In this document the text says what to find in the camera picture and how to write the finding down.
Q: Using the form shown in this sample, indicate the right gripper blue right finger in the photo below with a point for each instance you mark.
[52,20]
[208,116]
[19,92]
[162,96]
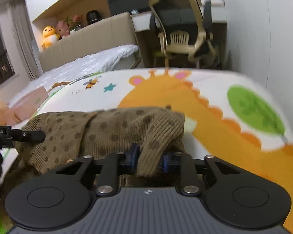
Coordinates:
[182,166]

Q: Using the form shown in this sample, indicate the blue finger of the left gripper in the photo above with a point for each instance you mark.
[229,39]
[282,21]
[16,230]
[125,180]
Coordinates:
[36,136]

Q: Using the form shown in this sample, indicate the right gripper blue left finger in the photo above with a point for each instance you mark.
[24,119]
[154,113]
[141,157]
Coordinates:
[112,167]

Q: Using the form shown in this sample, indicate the brown polka dot garment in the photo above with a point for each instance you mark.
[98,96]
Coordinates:
[71,135]

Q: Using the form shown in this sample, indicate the pink gift box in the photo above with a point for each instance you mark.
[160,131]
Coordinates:
[28,105]

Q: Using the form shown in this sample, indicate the colourful cartoon play mat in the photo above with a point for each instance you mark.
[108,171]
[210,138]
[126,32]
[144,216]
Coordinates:
[226,115]

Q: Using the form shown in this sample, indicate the yellow duck plush toy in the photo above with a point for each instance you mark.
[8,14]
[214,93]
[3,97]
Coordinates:
[50,37]

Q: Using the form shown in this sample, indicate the white quilted mattress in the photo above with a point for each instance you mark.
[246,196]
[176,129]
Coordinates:
[118,58]

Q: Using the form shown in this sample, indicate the pink plush toy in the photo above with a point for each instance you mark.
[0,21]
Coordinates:
[62,29]

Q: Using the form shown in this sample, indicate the potted pink flower plant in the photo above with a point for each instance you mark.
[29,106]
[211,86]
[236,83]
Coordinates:
[73,21]

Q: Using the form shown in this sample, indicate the beige upholstered headboard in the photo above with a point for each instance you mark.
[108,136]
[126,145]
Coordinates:
[106,34]

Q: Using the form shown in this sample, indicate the black round appliance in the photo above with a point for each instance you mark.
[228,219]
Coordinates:
[93,17]

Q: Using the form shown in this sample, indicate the white desk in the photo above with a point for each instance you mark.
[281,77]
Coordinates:
[175,15]

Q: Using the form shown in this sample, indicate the beige mesh office chair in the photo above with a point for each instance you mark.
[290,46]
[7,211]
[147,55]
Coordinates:
[194,41]

